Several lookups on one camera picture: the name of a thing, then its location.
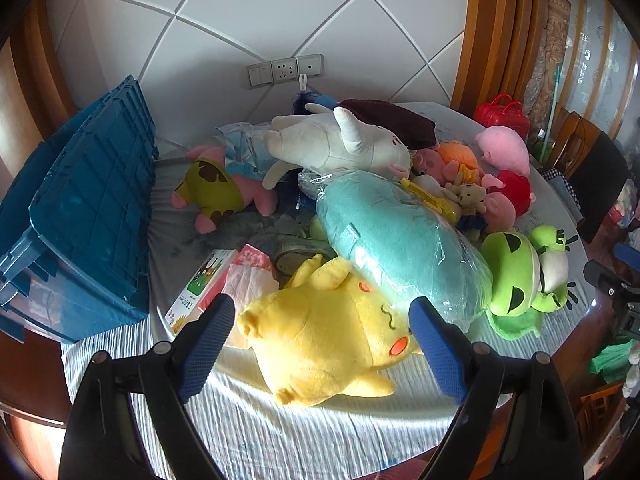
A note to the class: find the patterned beige hanging cloth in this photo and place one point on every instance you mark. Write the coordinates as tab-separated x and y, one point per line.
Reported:
547	55

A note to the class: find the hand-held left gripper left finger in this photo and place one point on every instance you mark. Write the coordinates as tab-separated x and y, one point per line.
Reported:
205	355

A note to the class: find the pink starfish plush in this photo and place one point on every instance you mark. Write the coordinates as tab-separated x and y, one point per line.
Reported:
215	185

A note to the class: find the small brown bear plush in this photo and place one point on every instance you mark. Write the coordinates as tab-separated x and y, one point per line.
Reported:
467	197

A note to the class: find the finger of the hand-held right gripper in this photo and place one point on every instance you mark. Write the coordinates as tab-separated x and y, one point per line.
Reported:
629	251
610	280

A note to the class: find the blue plastic crate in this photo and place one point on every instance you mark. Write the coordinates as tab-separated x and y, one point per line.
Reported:
90	220

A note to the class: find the pink pig plush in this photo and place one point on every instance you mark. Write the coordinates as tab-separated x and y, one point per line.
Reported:
505	155

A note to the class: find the yellow plush toy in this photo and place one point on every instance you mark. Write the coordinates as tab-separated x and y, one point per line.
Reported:
320	330

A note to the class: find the green and white box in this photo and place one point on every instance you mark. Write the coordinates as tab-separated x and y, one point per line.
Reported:
197	285

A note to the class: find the dark maroon plush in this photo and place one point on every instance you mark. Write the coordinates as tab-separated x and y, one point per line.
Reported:
395	120

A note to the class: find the red handbag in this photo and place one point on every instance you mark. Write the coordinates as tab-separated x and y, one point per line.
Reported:
502	115

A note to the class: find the teal plush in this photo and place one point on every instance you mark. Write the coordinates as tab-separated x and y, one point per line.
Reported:
400	240

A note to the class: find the white unicorn plush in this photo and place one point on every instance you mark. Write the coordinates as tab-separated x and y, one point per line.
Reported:
340	145

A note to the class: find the checked cloth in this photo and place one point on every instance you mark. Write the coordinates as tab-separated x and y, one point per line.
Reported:
562	190

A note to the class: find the pink packet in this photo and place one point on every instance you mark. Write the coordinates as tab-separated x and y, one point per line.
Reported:
250	272

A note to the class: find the yellow plastic toy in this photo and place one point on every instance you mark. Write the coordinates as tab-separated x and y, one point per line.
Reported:
435	202

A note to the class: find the green frog plush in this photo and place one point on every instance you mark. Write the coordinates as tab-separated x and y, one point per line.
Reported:
510	280

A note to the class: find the wooden chair with dark cloth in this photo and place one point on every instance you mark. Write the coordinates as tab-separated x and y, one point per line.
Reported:
600	180

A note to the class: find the green cloth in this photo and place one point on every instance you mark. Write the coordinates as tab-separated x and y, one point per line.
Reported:
612	360

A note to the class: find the wall power socket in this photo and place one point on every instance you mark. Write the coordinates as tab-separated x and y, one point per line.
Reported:
310	66
284	71

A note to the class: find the orange yellow doll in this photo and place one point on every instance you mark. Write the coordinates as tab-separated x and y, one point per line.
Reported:
460	157

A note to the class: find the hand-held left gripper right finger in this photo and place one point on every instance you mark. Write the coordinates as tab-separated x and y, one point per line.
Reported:
440	355

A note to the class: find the light blue plastic packet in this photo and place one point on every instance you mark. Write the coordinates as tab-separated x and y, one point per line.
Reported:
245	145

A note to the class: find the small pink plush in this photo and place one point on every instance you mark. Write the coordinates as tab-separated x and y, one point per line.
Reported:
429	162

